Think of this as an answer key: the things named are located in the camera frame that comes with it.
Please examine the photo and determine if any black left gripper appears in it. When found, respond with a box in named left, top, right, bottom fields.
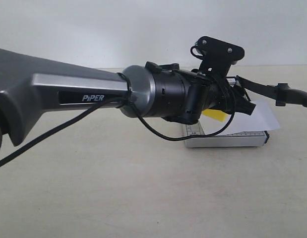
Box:
left=191, top=69, right=256, bottom=116

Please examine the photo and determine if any yellow foam cube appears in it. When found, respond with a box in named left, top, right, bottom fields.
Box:
left=202, top=109, right=228, bottom=122

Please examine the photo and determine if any white paper sheet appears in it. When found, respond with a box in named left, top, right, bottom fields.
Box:
left=199, top=99, right=280, bottom=135

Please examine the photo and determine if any black cutter blade arm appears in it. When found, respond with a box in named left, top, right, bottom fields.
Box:
left=236, top=76, right=307, bottom=108

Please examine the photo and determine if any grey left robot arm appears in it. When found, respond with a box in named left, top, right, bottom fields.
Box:
left=0, top=49, right=255, bottom=148

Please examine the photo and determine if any grey paper cutter base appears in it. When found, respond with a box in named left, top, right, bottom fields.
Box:
left=184, top=75, right=270, bottom=149

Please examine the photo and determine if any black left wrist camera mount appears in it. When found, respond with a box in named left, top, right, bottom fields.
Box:
left=190, top=36, right=245, bottom=77

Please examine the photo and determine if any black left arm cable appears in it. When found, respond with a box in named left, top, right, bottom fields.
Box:
left=0, top=96, right=237, bottom=171

